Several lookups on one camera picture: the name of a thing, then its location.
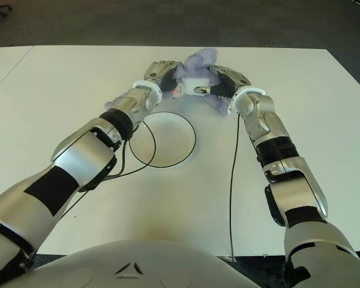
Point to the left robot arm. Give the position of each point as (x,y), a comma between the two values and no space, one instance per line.
(78,168)

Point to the grey robot torso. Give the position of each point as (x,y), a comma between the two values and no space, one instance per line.
(132,255)

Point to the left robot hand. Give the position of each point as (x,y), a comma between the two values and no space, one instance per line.
(162,75)

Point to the purple plush bunny doll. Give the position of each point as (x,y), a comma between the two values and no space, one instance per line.
(198,64)

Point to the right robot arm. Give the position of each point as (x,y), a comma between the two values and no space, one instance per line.
(288,186)

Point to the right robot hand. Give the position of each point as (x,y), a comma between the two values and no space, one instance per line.
(228,82)

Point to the white plate black rim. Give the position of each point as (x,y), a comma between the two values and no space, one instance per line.
(174,141)

